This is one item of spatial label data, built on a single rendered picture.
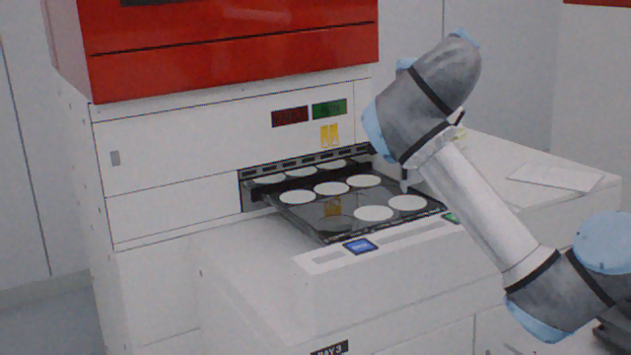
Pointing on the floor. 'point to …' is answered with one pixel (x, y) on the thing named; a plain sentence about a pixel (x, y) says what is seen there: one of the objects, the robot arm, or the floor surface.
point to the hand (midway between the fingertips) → (401, 188)
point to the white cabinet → (219, 327)
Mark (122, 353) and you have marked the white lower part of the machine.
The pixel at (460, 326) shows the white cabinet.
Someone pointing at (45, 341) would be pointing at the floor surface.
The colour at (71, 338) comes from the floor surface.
